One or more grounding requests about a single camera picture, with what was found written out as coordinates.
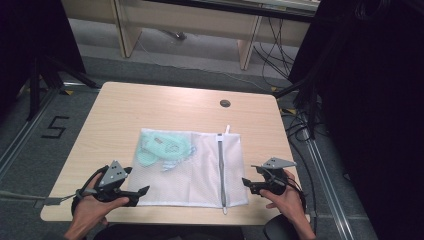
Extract metal floor rail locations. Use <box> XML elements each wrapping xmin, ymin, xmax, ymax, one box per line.
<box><xmin>0</xmin><ymin>87</ymin><xmax>63</xmax><ymax>179</ymax></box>
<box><xmin>299</xmin><ymin>128</ymin><xmax>357</xmax><ymax>240</ymax></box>

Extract white mesh laundry bag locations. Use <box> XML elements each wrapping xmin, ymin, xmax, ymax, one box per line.
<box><xmin>127</xmin><ymin>124</ymin><xmax>250</xmax><ymax>215</ymax></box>

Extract person's dark clothing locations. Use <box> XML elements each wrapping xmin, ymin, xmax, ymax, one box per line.
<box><xmin>92</xmin><ymin>223</ymin><xmax>247</xmax><ymax>240</ymax></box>

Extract person's right hand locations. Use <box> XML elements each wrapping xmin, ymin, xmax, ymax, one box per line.
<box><xmin>259</xmin><ymin>169</ymin><xmax>307</xmax><ymax>231</ymax></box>

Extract black floor cables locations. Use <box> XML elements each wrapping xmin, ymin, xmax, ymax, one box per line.
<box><xmin>252</xmin><ymin>16</ymin><xmax>301</xmax><ymax>88</ymax></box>

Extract black curtain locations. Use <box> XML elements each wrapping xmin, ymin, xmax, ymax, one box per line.
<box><xmin>0</xmin><ymin>0</ymin><xmax>87</xmax><ymax>113</ymax></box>
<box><xmin>288</xmin><ymin>0</ymin><xmax>424</xmax><ymax>240</ymax></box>

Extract mint green garment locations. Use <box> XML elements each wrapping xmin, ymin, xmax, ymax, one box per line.
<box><xmin>134</xmin><ymin>130</ymin><xmax>194</xmax><ymax>168</ymax></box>

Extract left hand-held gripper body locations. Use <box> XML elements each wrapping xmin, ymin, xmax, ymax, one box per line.
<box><xmin>87</xmin><ymin>159</ymin><xmax>139</xmax><ymax>205</ymax></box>

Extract person's left hand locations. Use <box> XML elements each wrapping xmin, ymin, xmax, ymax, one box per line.
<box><xmin>70</xmin><ymin>173</ymin><xmax>131</xmax><ymax>233</ymax></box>

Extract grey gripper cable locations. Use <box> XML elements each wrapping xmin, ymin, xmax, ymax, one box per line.
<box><xmin>0</xmin><ymin>188</ymin><xmax>98</xmax><ymax>209</ymax></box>

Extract pale blue patterned cloth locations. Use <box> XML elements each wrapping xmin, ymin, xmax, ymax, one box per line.
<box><xmin>161</xmin><ymin>146</ymin><xmax>198</xmax><ymax>173</ymax></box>

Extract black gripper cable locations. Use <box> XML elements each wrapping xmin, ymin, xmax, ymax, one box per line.
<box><xmin>284</xmin><ymin>178</ymin><xmax>318</xmax><ymax>236</ymax></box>

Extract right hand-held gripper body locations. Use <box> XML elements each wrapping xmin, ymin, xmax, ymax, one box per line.
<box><xmin>250</xmin><ymin>157</ymin><xmax>298</xmax><ymax>196</ymax></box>

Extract black metal stand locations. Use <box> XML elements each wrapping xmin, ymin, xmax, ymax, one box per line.
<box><xmin>273</xmin><ymin>74</ymin><xmax>323</xmax><ymax>141</ymax></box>
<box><xmin>25</xmin><ymin>54</ymin><xmax>101</xmax><ymax>122</ymax></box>

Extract black round stool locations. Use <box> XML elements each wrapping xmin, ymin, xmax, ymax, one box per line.
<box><xmin>262</xmin><ymin>213</ymin><xmax>301</xmax><ymax>240</ymax></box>

